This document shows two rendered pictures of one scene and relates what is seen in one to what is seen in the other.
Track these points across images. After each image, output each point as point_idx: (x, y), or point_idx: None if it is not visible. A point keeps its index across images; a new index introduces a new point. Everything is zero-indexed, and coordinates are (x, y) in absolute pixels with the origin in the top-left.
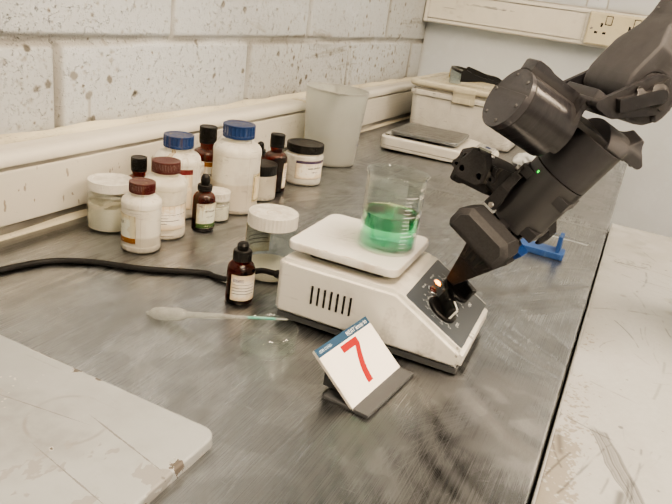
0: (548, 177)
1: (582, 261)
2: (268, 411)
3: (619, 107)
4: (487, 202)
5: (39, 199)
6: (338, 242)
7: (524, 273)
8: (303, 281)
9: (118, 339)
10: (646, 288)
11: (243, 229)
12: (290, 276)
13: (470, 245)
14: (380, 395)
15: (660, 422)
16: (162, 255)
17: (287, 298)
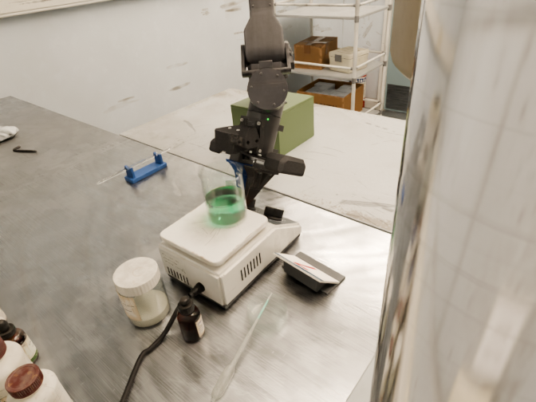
0: (274, 119)
1: (169, 159)
2: (344, 322)
3: (293, 66)
4: (258, 151)
5: None
6: (221, 238)
7: (180, 183)
8: (235, 273)
9: None
10: (207, 148)
11: (45, 325)
12: (228, 280)
13: (293, 174)
14: (325, 268)
15: (331, 183)
16: (84, 396)
17: (230, 293)
